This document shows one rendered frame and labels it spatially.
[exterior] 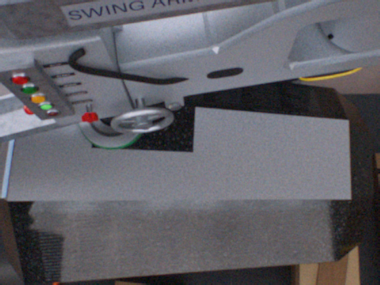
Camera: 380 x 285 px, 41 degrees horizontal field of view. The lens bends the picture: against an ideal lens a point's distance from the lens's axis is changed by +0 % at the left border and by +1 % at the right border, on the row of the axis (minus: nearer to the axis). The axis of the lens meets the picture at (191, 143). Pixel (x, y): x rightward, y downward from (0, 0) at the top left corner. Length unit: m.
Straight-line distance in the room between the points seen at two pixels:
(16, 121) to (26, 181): 0.20
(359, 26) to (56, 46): 0.62
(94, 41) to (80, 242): 0.91
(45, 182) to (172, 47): 0.73
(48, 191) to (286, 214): 0.73
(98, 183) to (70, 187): 0.09
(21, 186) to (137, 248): 0.41
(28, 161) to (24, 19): 0.86
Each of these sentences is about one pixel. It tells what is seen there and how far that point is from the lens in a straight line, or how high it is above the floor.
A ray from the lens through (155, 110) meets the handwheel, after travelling 1.14.
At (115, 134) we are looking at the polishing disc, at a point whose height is 0.90.
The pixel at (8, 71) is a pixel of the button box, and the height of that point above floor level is 1.55.
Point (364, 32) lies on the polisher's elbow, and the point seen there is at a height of 1.39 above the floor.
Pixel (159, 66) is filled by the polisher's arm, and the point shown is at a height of 1.41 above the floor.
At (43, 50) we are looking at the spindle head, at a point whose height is 1.58.
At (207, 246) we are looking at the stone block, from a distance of 1.65.
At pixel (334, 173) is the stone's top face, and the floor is 0.87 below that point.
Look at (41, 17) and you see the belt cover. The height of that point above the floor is 1.68.
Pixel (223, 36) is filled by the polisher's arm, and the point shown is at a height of 1.46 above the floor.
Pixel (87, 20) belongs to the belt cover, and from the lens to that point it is 0.85.
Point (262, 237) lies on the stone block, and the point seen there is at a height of 0.76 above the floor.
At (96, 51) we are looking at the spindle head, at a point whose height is 1.54.
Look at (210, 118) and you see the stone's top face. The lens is 1.59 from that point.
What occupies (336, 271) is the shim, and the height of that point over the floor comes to 0.25.
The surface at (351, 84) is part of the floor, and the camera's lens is 2.65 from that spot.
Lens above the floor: 2.38
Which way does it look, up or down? 75 degrees down
